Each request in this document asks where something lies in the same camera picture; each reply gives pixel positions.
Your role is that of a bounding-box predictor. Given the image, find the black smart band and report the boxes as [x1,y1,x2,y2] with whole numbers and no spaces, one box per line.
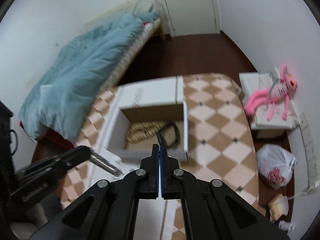
[156,121,181,149]

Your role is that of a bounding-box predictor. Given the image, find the wooden bead bracelet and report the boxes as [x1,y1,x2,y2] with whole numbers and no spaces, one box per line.
[125,121,158,144]

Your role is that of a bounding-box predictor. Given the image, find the silver chain bracelet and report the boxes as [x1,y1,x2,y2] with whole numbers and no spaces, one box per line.
[88,152,123,177]

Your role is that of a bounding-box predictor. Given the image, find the bed with patterned mattress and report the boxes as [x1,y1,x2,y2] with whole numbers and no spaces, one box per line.
[31,1,163,148]

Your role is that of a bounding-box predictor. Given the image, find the white cardboard box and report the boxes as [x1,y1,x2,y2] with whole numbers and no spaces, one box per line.
[100,76,188,161]

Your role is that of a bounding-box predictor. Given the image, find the checkered tablecloth with lettering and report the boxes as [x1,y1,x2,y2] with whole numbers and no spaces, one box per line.
[60,73,259,240]

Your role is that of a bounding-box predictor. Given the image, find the teal blue duvet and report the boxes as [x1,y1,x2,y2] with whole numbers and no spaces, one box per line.
[19,11,159,142]

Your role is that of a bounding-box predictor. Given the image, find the white plastic shopping bag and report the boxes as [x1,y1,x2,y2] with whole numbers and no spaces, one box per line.
[257,144,296,190]

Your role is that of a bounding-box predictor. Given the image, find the yellow snack bag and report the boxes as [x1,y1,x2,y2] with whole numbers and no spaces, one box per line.
[268,194,289,221]

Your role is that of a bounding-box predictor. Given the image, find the white cloth covered box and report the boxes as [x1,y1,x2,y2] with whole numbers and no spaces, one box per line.
[239,73,299,139]

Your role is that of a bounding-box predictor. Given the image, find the pink panther plush toy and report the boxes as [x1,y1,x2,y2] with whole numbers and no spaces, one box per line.
[244,65,298,121]

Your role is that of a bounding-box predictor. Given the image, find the striped pillow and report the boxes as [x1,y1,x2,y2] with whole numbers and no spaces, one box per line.
[84,0,161,29]

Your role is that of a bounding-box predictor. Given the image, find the white door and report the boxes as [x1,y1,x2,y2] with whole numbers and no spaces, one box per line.
[161,0,220,37]

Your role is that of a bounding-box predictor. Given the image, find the white charger with cable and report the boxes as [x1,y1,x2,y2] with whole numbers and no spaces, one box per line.
[287,187,317,200]

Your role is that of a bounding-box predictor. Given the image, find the white wall power strip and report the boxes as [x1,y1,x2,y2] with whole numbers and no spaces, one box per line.
[299,112,319,193]

